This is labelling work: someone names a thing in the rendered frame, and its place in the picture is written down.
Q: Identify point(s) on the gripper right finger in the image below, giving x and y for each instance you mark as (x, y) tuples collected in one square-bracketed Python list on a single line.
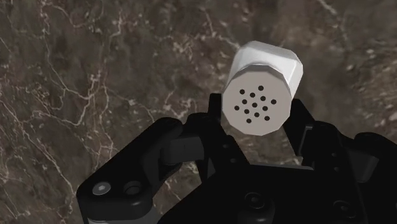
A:
[(335, 149)]

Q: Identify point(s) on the white salt shaker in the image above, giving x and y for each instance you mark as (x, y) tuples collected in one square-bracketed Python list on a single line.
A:
[(263, 93)]

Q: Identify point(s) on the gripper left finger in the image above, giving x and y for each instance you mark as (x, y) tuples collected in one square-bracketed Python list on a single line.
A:
[(136, 167)]

